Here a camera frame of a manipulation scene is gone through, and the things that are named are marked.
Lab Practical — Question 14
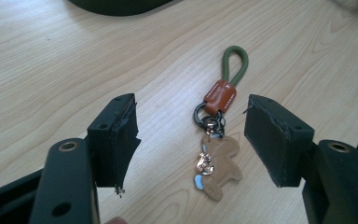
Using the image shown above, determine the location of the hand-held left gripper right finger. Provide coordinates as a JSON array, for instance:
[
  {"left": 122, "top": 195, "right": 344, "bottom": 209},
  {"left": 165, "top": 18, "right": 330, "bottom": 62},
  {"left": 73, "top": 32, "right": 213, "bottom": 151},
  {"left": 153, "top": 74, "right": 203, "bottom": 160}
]
[{"left": 243, "top": 93, "right": 358, "bottom": 224}]

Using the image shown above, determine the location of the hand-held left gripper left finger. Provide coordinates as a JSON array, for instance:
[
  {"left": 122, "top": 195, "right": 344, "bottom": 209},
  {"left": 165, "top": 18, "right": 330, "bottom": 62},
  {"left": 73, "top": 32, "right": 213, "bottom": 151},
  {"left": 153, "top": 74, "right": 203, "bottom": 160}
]
[{"left": 29, "top": 92, "right": 142, "bottom": 224}]

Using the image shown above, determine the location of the green cord gingerbread keychain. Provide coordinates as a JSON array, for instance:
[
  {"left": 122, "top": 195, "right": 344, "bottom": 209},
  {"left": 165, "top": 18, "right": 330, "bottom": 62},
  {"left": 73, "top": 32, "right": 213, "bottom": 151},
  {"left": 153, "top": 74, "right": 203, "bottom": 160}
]
[{"left": 193, "top": 45, "right": 250, "bottom": 202}]

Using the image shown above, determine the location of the black rounded object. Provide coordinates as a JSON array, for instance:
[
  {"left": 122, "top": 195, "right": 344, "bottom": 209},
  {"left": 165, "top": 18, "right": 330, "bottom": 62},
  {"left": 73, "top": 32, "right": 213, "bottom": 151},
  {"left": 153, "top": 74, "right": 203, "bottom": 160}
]
[{"left": 67, "top": 0, "right": 175, "bottom": 17}]

